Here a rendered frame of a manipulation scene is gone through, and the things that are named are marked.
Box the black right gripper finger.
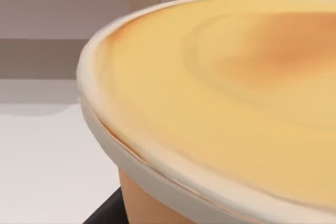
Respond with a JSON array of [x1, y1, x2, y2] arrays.
[[82, 186, 128, 224]]

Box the orange cup with cream rim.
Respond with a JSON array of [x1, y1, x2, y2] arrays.
[[76, 0, 336, 224]]

